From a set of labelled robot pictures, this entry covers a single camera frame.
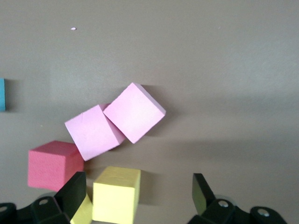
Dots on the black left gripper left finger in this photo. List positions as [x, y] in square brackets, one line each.
[67, 200]

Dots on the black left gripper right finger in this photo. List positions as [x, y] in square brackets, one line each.
[205, 205]

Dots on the yellow foam cube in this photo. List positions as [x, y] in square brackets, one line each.
[81, 214]
[114, 198]

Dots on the pink foam cube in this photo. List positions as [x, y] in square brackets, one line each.
[134, 113]
[91, 133]

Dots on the red foam cube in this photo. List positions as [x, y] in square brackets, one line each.
[51, 163]

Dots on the blue foam cube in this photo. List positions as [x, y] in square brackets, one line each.
[2, 94]

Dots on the brown table cover sheet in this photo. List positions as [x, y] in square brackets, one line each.
[210, 70]

